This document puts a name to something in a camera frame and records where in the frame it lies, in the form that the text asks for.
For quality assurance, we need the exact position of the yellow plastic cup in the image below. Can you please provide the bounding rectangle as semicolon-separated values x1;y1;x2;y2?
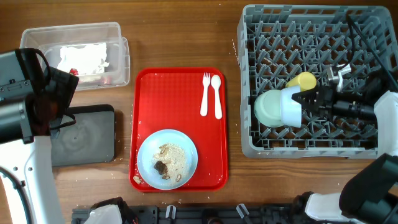
286;72;317;91

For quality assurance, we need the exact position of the light blue bowl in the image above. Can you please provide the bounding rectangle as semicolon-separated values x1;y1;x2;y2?
280;85;302;128

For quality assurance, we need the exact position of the mint green bowl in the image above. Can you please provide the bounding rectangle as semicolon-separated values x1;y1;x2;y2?
254;90;284;128

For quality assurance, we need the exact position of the white napkin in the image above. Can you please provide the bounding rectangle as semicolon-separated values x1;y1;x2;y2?
57;43;109;75

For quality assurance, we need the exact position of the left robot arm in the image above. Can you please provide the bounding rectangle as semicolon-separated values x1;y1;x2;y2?
1;48;79;223

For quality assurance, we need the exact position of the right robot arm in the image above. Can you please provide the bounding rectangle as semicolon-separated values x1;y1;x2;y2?
289;70;397;223

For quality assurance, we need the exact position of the grey dishwasher rack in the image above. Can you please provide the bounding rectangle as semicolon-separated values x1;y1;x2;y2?
237;5;397;159

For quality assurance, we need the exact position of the white plastic spoon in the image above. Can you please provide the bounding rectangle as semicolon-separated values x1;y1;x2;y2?
211;75;223;119

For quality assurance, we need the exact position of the white plastic fork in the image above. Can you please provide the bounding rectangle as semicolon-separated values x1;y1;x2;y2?
200;72;211;116

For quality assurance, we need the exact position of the red serving tray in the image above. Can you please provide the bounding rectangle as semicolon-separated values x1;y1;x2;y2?
129;67;228;192

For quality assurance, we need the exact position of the light blue plate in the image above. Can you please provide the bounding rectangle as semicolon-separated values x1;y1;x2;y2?
136;129;198;190

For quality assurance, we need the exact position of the dark food scrap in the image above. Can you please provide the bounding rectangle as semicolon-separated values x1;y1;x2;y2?
154;161;168;175

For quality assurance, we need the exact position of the clear plastic bin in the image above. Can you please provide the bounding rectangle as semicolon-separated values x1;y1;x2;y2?
20;22;130;90

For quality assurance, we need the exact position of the black tray bin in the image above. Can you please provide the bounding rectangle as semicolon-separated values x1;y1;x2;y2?
51;104;116;167

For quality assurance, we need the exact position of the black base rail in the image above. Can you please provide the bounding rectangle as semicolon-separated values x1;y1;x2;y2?
71;204;290;224

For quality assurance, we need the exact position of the left black cable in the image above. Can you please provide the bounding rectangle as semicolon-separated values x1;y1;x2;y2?
30;48;77;131

